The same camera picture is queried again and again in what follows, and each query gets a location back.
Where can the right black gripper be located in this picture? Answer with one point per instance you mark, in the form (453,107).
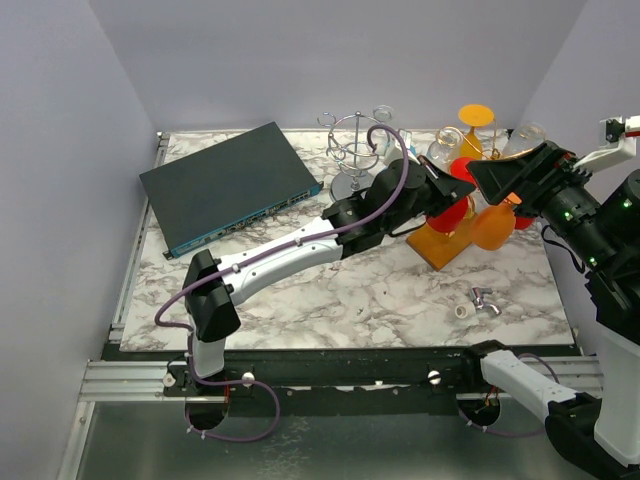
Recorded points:
(518,172)

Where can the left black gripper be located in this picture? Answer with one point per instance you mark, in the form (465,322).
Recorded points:
(445,188)

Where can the orange wine glass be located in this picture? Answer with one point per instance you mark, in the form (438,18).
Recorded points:
(495,224)

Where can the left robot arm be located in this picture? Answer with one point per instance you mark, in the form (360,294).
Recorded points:
(350,226)

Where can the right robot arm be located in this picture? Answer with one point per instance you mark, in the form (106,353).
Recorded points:
(598,435)

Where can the clear ribbed wine glass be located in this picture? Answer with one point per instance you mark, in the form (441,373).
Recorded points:
(447,142)

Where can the blue wine glass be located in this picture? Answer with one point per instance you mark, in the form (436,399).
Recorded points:
(407,140)

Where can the yellow wine glass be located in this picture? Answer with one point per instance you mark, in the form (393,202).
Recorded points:
(474,116)

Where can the clear glass on silver rack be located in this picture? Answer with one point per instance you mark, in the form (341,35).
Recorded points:
(382,114)

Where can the chrome faucet tap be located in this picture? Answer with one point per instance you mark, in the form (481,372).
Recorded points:
(479,298)

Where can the gold wire glass rack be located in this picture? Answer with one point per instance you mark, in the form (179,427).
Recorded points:
(444,237)

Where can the silver wire glass rack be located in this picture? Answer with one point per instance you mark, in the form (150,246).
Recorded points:
(348,147)

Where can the black network switch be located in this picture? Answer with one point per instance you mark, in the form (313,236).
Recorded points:
(220,189)

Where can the black mounting rail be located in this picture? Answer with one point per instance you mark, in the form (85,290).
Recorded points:
(334,382)

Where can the aluminium frame rail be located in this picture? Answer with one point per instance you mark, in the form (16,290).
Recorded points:
(132,381)

